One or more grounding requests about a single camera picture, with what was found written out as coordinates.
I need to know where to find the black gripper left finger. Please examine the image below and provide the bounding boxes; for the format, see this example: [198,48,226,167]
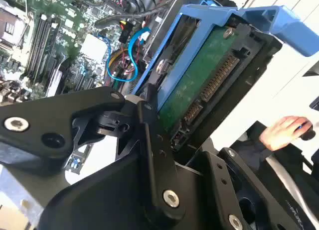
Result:
[0,83,186,224]

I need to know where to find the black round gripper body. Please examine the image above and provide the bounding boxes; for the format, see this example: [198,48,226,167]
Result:
[37,152,220,230]

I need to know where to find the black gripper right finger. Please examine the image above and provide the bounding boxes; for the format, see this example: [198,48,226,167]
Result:
[202,147,303,230]

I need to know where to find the round black tool blue ring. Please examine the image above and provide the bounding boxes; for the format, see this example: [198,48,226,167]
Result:
[295,119,317,141]

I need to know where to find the hard disk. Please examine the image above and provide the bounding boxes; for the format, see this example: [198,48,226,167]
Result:
[131,0,319,153]

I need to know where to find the black disk power wire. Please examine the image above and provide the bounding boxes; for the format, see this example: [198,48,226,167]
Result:
[119,19,134,43]

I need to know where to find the person's bare hand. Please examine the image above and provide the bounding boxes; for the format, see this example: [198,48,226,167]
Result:
[259,115,312,151]

